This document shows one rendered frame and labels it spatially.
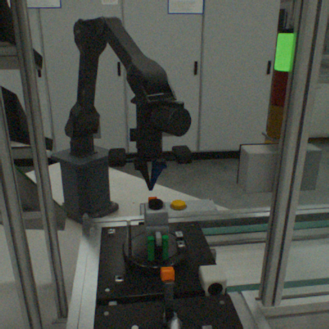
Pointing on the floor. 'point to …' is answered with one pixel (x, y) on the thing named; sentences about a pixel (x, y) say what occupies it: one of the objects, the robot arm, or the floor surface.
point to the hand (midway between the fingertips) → (150, 177)
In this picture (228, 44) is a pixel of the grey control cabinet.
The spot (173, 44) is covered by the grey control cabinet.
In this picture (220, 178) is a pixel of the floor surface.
